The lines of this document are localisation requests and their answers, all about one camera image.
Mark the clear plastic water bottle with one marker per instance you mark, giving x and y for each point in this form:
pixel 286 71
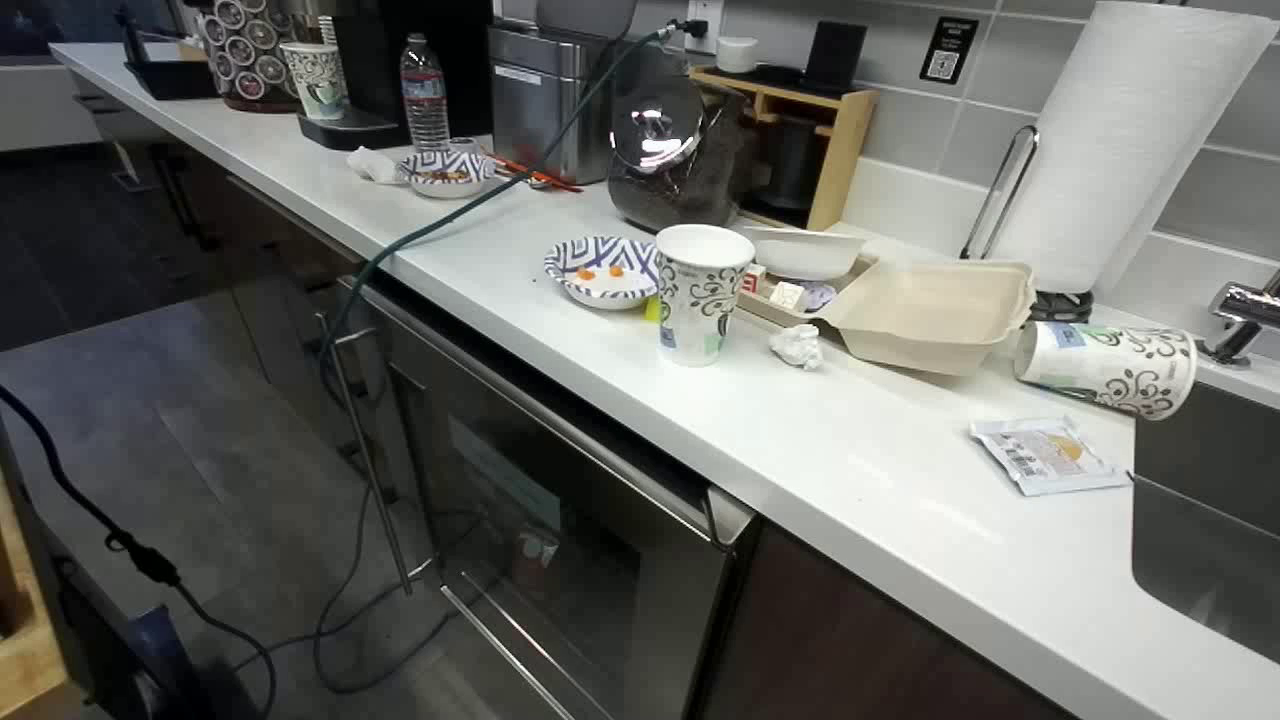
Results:
pixel 425 97

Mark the black cylindrical appliance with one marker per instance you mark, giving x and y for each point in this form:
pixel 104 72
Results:
pixel 785 169

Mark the red orange snack packet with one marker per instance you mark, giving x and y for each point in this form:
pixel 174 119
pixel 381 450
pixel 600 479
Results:
pixel 542 179

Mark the chrome sink faucet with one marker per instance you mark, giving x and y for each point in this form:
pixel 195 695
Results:
pixel 1247 308

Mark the stainless steel dishwasher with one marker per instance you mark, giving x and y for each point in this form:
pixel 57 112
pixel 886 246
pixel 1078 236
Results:
pixel 560 533

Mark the flat printed sachet packet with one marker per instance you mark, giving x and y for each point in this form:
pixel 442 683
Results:
pixel 1046 453

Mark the steel kitchen sink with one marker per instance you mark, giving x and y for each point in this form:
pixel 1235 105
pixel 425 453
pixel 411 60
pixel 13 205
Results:
pixel 1206 533

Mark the patterned paper cup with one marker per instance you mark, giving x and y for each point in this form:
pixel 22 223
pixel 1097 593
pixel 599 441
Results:
pixel 700 293
pixel 319 81
pixel 1114 371

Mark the wooden cutting board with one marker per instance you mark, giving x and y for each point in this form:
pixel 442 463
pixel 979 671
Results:
pixel 840 147

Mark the black container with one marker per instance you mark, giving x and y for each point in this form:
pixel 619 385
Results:
pixel 835 57

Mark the blue patterned plate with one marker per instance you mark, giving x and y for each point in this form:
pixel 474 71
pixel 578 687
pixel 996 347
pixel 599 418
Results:
pixel 448 175

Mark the black tray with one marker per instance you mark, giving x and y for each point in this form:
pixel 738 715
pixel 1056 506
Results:
pixel 164 79

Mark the small white cup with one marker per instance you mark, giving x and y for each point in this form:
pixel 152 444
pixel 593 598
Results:
pixel 735 55

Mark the glass coffee bean jar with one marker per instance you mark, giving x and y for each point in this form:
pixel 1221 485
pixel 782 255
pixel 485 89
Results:
pixel 674 147

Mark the plain white bowl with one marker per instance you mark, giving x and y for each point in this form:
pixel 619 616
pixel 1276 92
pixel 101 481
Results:
pixel 806 251

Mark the beige flat tray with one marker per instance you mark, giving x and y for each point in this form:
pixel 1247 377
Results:
pixel 925 316

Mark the white wall outlet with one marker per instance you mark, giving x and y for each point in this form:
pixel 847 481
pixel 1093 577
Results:
pixel 706 16

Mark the blue patterned ceramic bowl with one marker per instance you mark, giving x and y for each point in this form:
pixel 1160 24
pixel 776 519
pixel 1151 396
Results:
pixel 600 269

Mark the black wall sign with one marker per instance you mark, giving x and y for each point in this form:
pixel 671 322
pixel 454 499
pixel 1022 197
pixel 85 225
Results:
pixel 948 51

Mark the crumpled white napkin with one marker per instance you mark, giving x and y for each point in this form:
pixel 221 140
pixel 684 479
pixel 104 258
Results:
pixel 378 167

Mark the small crumpled white paper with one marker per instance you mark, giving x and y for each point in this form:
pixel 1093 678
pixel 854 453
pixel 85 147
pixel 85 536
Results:
pixel 796 347

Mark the silver Keurig coffee machine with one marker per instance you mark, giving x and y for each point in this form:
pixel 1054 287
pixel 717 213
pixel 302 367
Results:
pixel 400 60

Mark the metal paper towel holder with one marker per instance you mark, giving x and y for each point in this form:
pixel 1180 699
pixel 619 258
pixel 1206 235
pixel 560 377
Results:
pixel 1000 185

